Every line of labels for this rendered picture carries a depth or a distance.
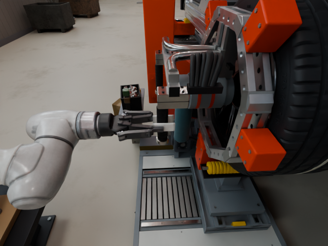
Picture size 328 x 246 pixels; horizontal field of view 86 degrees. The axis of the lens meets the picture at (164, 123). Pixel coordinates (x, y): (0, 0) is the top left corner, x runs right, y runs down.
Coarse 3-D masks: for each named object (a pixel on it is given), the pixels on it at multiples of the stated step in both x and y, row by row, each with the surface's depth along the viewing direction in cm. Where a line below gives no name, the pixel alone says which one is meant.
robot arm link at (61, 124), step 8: (40, 112) 54; (48, 112) 53; (56, 112) 53; (64, 112) 53; (72, 112) 54; (32, 120) 52; (40, 120) 51; (48, 120) 51; (56, 120) 51; (64, 120) 51; (72, 120) 52; (32, 128) 51; (40, 128) 50; (48, 128) 49; (56, 128) 49; (64, 128) 50; (72, 128) 52; (32, 136) 52; (40, 136) 48; (48, 136) 47; (56, 136) 48; (64, 136) 50; (72, 136) 52; (72, 144) 52
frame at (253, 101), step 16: (224, 16) 57; (240, 16) 45; (208, 32) 72; (240, 32) 45; (240, 48) 46; (240, 64) 46; (256, 64) 46; (240, 80) 47; (256, 80) 46; (256, 96) 42; (272, 96) 43; (208, 112) 93; (240, 112) 47; (256, 112) 44; (208, 128) 91; (240, 128) 47; (208, 144) 79; (224, 160) 59; (240, 160) 56
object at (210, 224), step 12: (192, 156) 133; (192, 168) 126; (204, 204) 106; (204, 216) 98; (216, 216) 98; (228, 216) 101; (240, 216) 101; (252, 216) 98; (264, 216) 101; (204, 228) 98; (216, 228) 95; (228, 228) 96; (240, 228) 97; (252, 228) 98; (264, 228) 99
